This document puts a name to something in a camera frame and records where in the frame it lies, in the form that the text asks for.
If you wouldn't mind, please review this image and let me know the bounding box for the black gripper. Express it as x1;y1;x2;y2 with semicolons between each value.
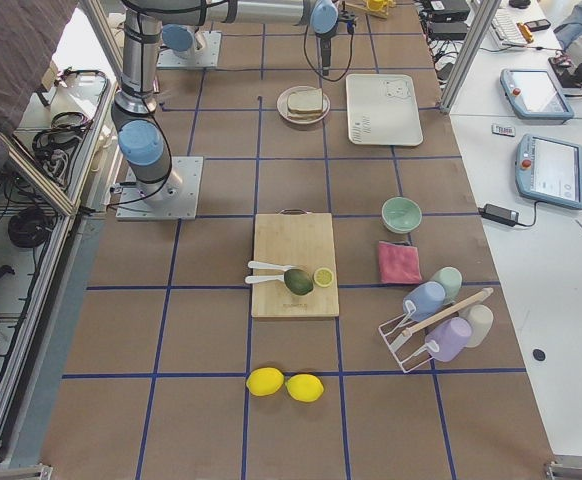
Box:
315;30;336;76
338;10;357;33

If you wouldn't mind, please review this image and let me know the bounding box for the bread slice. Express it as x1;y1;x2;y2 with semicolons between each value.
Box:
287;111;322;122
287;88;323;112

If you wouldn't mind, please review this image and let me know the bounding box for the white round plate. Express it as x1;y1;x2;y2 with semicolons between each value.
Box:
277;86;331;125

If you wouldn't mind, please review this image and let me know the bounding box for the yellow mug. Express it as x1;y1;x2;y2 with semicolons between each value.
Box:
365;0;390;18

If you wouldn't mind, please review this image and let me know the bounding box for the wooden dish rack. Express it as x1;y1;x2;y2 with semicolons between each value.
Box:
345;0;396;19

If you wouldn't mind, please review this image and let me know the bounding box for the cream bear tray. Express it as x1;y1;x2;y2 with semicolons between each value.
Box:
346;74;423;147

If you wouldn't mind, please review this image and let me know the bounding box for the light green bowl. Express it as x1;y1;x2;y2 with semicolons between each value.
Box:
381;197;422;234

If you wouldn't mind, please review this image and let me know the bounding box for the wooden cutting board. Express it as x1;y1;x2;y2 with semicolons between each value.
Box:
252;211;339;319

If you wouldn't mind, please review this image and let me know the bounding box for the upper teach pendant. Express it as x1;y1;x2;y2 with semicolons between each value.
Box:
500;69;574;124

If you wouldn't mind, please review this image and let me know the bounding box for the teach pendant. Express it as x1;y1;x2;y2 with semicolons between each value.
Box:
514;134;582;210
500;69;574;124

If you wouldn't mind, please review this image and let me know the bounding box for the white fork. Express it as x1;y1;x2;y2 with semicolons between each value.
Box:
247;260;297;272

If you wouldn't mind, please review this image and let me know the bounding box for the lemon half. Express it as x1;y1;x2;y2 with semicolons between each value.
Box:
313;267;335;288

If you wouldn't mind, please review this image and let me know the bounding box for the pink cloth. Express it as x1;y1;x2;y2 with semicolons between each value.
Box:
378;241;422;285

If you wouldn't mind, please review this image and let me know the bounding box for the avocado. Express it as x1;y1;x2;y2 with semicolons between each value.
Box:
283;268;314;296

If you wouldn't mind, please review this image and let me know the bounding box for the black power adapter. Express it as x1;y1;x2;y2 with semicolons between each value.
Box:
478;203;519;227

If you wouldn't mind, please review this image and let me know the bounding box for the white spoon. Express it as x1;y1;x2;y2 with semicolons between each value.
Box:
244;274;285;285

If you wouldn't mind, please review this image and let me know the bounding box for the lower teach pendant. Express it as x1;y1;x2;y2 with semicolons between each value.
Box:
514;134;582;210

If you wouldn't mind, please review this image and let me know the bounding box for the green cup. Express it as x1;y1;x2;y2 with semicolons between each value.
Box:
430;266;463;305

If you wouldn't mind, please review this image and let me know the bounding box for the blue cup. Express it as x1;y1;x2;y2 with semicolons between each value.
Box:
403;281;446;322

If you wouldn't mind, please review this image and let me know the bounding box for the beige cup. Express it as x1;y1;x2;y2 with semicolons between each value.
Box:
459;304;494;348

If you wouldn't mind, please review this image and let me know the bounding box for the purple cup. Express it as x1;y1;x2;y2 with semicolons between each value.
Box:
425;317;472;362

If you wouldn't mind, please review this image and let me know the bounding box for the left whole lemon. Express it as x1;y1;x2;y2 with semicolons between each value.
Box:
246;367;284;397

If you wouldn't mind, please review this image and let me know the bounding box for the whole lemon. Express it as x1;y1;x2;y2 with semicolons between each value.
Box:
246;367;284;397
285;373;325;403

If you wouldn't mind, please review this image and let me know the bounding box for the right whole lemon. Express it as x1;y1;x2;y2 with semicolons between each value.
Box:
285;373;325;403

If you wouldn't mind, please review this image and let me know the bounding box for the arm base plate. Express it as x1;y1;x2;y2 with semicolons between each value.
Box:
157;30;222;70
116;156;203;221

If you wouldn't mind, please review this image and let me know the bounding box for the aluminium frame post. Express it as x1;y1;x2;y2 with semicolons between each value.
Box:
439;0;500;114

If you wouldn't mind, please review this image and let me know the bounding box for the white wire cup rack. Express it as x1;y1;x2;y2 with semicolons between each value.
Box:
378;287;493;373

